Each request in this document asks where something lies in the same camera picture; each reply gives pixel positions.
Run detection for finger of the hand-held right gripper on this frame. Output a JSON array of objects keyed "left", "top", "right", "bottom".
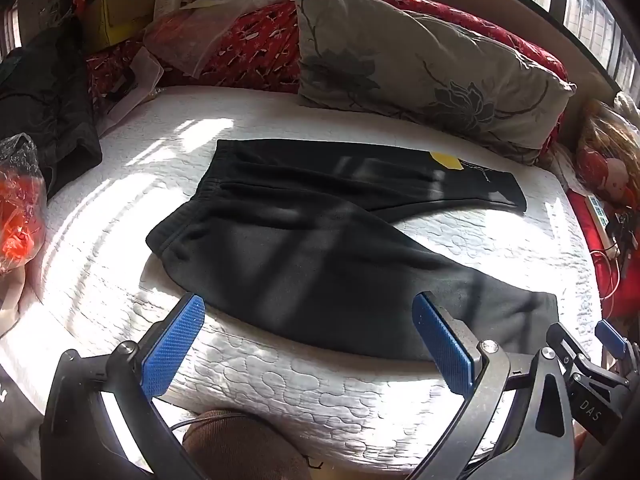
[
  {"left": 594, "top": 318, "right": 640, "bottom": 366},
  {"left": 546, "top": 322, "right": 597, "bottom": 378}
]

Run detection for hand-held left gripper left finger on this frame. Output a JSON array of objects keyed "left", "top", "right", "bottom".
[{"left": 40, "top": 292, "right": 206, "bottom": 480}]

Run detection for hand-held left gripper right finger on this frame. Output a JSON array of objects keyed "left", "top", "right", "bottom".
[{"left": 411, "top": 291, "right": 576, "bottom": 480}]

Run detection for black pants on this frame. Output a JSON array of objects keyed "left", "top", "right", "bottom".
[{"left": 145, "top": 138, "right": 559, "bottom": 363}]

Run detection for white power strip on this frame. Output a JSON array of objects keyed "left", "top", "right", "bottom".
[{"left": 587, "top": 194, "right": 618, "bottom": 256}]

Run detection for brown round stool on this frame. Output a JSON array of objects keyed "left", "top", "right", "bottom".
[{"left": 181, "top": 408, "right": 313, "bottom": 480}]

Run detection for white quilted mattress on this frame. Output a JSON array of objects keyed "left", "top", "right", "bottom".
[{"left": 0, "top": 85, "right": 601, "bottom": 461}]

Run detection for doll in plastic bag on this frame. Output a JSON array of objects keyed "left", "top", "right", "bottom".
[{"left": 575, "top": 91, "right": 640, "bottom": 208}]

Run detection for plastic bag with red contents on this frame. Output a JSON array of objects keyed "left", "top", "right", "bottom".
[{"left": 0, "top": 133, "right": 48, "bottom": 276}]

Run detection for grey floral pillow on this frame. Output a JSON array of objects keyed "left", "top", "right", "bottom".
[{"left": 292, "top": 0, "right": 577, "bottom": 166}]

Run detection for red floral blanket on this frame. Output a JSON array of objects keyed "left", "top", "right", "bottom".
[{"left": 86, "top": 0, "right": 571, "bottom": 111}]

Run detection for clear plastic bag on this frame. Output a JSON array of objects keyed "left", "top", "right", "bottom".
[{"left": 144, "top": 0, "right": 291, "bottom": 77}]

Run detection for yellow cardboard box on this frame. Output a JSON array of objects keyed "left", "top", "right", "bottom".
[{"left": 80, "top": 0, "right": 160, "bottom": 53}]

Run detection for window with dark frame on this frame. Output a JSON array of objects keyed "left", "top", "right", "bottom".
[{"left": 492, "top": 0, "right": 640, "bottom": 93}]

